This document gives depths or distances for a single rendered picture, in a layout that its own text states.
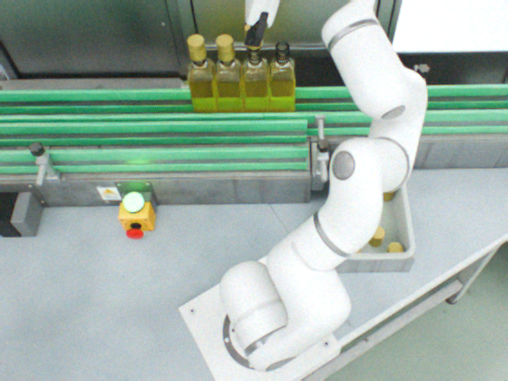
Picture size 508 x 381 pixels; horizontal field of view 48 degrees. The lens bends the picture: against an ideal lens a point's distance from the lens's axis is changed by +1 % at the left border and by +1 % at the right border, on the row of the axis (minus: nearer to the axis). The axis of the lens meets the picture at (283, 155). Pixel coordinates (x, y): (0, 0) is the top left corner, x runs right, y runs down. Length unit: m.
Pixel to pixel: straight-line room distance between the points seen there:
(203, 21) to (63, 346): 0.77
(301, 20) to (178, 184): 0.47
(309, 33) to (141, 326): 0.75
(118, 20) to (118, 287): 0.61
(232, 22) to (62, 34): 0.41
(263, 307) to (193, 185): 0.49
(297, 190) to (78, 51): 0.63
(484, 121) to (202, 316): 0.77
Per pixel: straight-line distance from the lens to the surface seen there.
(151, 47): 1.45
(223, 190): 1.36
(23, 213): 1.44
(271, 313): 0.93
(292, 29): 1.33
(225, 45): 1.17
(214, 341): 1.25
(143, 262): 1.39
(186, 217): 1.42
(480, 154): 1.49
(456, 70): 1.56
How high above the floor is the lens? 2.00
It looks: 57 degrees down
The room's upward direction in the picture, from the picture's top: straight up
